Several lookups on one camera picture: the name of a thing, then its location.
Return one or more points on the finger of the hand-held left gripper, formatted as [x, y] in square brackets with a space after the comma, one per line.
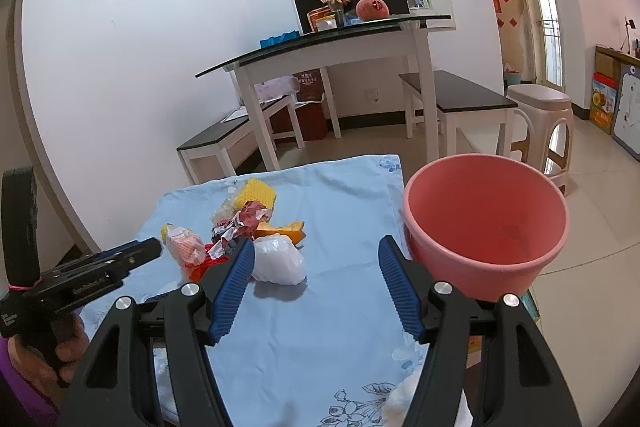
[135, 252]

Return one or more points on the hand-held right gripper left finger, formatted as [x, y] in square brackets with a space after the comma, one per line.
[232, 287]

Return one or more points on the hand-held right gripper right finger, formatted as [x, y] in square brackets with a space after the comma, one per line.
[400, 287]

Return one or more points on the red white wrapper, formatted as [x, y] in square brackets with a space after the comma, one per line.
[237, 224]

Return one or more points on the large orange peel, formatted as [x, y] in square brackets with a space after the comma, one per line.
[282, 232]

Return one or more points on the pink plastic bucket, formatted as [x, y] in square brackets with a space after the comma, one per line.
[480, 232]

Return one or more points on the person's left forearm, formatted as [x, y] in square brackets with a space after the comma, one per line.
[20, 382]

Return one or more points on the person's left hand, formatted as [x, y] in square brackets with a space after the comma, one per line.
[67, 352]

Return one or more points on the red foam fruit net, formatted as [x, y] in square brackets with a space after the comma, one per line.
[197, 269]

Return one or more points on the white crumpled plastic bag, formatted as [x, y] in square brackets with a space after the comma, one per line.
[277, 261]

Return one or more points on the clear plastic wrap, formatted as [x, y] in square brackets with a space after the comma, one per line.
[224, 209]

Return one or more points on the light blue floral cloth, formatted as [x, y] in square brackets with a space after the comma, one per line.
[310, 332]

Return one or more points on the yellow foam fruit net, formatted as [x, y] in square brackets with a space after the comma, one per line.
[256, 193]

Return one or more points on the long white bench dark seat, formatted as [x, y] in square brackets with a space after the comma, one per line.
[225, 137]

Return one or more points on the papers on bench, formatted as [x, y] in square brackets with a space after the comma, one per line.
[234, 114]

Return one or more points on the red cardboard box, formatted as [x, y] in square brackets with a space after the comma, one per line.
[307, 122]

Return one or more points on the short white bench dark seat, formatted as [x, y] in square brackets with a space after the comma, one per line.
[450, 94]

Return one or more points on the pink floral bag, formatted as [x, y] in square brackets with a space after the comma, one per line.
[275, 89]

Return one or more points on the beige plastic stool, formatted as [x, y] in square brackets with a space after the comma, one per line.
[540, 99]

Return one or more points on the light blue waste bin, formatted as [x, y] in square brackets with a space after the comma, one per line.
[512, 77]

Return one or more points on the white table with glass top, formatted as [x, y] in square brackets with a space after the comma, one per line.
[330, 52]

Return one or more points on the blue tray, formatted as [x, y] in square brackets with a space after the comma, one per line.
[277, 39]

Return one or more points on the colourful cardboard box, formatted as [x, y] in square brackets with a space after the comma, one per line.
[604, 104]

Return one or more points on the red pomegranate ornament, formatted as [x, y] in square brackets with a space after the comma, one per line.
[373, 8]

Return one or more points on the orange snack box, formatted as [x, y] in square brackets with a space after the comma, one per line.
[320, 18]

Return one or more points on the grey framed drawing board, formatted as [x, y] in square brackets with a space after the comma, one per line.
[629, 112]

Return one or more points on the glass balcony door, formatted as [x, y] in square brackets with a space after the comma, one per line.
[542, 17]

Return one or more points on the wooden desk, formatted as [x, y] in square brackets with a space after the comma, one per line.
[617, 57]

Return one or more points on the wall socket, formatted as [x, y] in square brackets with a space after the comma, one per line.
[373, 95]

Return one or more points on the small camera on stand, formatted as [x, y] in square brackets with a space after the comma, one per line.
[630, 27]

